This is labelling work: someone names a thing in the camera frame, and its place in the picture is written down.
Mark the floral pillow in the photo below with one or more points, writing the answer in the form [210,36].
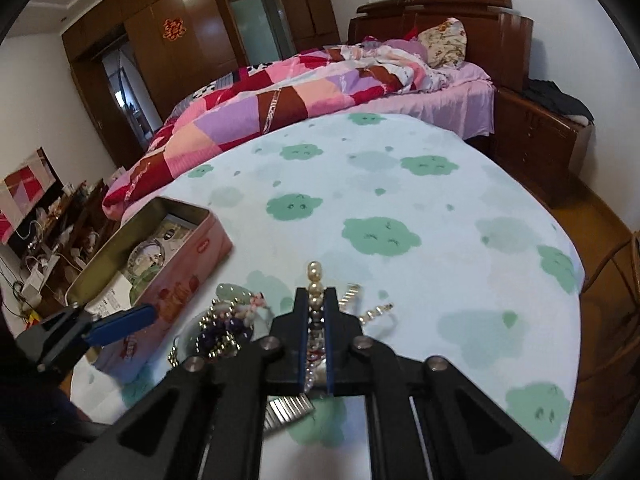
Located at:
[445,44]

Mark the dark wooden wardrobe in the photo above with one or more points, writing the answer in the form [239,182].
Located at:
[221,36]

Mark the cloud pattern tablecloth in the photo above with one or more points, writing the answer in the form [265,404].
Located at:
[473,267]

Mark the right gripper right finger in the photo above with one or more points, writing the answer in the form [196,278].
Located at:
[425,419]

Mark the television screen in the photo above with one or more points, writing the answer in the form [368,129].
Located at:
[23,191]

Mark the green jade bangle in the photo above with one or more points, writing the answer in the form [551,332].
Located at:
[239,295]

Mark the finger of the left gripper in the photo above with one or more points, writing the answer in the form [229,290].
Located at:
[119,325]

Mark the silver wristwatch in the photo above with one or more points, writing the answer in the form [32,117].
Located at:
[282,411]

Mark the wooden nightstand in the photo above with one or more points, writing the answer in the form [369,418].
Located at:
[542,150]

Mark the red double happiness decal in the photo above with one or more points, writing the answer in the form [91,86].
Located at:
[173,29]

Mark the cluttered wooden tv cabinet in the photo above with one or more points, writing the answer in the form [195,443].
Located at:
[54,244]

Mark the patchwork quilt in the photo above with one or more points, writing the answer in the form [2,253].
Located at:
[308,85]

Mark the pink tin box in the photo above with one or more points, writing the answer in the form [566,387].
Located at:
[194,242]

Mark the pink bed sheet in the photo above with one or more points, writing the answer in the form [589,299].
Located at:
[464,107]

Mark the dark clothes on nightstand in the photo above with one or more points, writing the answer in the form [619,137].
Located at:
[547,94]

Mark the wooden headboard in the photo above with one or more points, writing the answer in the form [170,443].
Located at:
[499,38]

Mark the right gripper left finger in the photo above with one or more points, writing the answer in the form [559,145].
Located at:
[203,420]

